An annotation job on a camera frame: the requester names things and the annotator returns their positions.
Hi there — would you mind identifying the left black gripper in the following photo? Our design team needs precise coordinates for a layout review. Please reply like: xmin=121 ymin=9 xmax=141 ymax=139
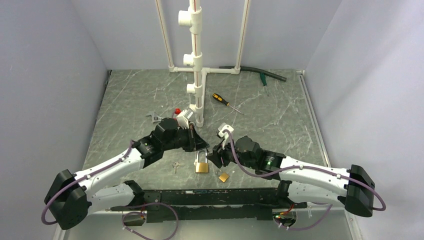
xmin=162 ymin=123 xmax=210 ymax=152

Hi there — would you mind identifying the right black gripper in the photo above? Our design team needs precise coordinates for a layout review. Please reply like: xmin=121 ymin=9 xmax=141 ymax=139
xmin=206 ymin=135 xmax=257 ymax=170

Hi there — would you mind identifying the small brass padlock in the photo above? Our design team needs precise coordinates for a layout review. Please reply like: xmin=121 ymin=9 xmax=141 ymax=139
xmin=215 ymin=170 xmax=230 ymax=183

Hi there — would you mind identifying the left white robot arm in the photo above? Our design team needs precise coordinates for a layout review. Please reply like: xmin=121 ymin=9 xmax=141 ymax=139
xmin=40 ymin=118 xmax=210 ymax=230

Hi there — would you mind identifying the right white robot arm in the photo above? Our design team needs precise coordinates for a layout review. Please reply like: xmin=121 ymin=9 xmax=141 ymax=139
xmin=206 ymin=136 xmax=377 ymax=218

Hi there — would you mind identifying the silver key bunch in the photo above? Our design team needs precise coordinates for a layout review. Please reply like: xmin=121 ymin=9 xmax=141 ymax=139
xmin=172 ymin=162 xmax=185 ymax=174

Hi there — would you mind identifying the large brass padlock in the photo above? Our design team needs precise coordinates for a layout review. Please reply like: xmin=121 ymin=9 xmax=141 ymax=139
xmin=194 ymin=149 xmax=209 ymax=174

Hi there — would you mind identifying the yellow black screwdriver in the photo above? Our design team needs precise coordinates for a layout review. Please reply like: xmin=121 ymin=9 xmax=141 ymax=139
xmin=212 ymin=93 xmax=243 ymax=114

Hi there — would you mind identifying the green screwdriver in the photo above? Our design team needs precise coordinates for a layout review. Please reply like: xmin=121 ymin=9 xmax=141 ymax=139
xmin=259 ymin=72 xmax=270 ymax=97

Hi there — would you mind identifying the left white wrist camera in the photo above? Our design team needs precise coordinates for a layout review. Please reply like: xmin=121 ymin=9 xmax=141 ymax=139
xmin=173 ymin=108 xmax=195 ymax=129

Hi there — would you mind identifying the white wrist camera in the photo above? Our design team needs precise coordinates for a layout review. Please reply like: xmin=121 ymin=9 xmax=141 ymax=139
xmin=173 ymin=108 xmax=195 ymax=129
xmin=217 ymin=122 xmax=234 ymax=150

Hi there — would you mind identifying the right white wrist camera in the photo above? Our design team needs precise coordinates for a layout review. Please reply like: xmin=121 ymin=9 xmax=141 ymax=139
xmin=217 ymin=122 xmax=234 ymax=150

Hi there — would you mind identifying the red handled adjustable wrench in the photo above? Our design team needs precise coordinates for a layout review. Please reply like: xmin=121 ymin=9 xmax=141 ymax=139
xmin=145 ymin=111 xmax=163 ymax=123

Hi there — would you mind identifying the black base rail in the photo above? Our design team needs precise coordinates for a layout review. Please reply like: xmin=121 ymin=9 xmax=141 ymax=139
xmin=111 ymin=187 xmax=308 ymax=223

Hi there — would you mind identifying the black hose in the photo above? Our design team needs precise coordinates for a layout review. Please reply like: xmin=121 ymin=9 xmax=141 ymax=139
xmin=219 ymin=65 xmax=287 ymax=83

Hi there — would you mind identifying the aluminium frame rail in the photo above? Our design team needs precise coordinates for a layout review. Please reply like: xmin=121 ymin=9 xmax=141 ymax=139
xmin=54 ymin=205 xmax=362 ymax=240

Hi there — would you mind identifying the white PVC pipe frame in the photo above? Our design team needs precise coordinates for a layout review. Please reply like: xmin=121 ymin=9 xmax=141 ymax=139
xmin=155 ymin=0 xmax=251 ymax=128

